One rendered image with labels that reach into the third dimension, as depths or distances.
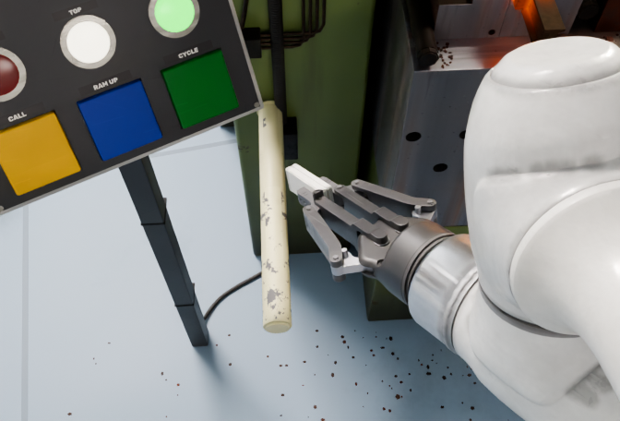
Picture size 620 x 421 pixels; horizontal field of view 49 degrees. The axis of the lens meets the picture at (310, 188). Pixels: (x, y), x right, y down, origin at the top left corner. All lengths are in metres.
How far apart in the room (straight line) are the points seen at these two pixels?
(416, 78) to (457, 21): 0.10
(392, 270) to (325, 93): 0.74
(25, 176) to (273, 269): 0.44
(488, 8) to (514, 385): 0.62
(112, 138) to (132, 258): 1.09
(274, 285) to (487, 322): 0.63
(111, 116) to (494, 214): 0.52
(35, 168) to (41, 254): 1.16
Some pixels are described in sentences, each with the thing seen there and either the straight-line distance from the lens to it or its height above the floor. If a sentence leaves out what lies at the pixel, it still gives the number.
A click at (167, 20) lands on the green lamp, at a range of 0.80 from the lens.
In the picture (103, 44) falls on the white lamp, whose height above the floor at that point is 1.08.
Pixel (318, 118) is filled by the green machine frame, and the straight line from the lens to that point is 1.34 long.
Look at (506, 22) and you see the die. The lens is 1.03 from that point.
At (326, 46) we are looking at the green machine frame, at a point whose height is 0.77.
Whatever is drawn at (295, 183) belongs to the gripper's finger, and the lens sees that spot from 0.74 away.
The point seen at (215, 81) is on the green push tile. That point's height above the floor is 1.01.
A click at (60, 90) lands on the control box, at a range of 0.80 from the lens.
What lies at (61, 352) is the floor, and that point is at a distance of 1.82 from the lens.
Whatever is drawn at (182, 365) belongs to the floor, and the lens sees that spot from 1.74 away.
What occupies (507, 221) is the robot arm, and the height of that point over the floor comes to 1.31.
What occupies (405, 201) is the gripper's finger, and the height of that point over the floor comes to 1.06.
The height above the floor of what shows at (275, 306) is 0.64.
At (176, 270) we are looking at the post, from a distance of 1.36.
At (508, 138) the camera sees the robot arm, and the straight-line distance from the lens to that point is 0.37.
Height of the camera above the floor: 1.62
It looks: 57 degrees down
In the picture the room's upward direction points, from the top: straight up
